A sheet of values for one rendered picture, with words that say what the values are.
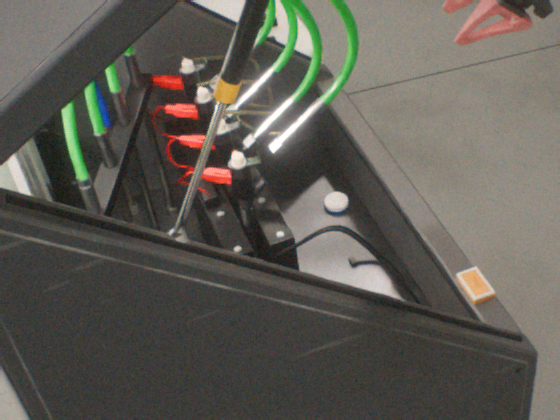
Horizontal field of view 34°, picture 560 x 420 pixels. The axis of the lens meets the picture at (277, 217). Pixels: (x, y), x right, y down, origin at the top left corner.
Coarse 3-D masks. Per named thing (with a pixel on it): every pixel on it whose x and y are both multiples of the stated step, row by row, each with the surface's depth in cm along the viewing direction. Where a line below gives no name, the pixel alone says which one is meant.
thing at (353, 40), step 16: (336, 0) 112; (352, 16) 115; (352, 32) 116; (352, 48) 118; (352, 64) 119; (336, 80) 121; (64, 112) 109; (64, 128) 111; (80, 160) 114; (80, 176) 116
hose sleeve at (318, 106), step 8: (312, 104) 122; (320, 104) 122; (304, 112) 123; (312, 112) 122; (320, 112) 122; (296, 120) 123; (304, 120) 123; (312, 120) 123; (288, 128) 124; (296, 128) 123; (304, 128) 123; (280, 136) 124; (288, 136) 123; (296, 136) 124; (288, 144) 124
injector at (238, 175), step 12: (240, 168) 124; (240, 180) 125; (252, 180) 127; (264, 180) 128; (240, 192) 127; (252, 192) 128; (240, 204) 129; (252, 204) 130; (252, 216) 131; (252, 228) 132; (252, 240) 134
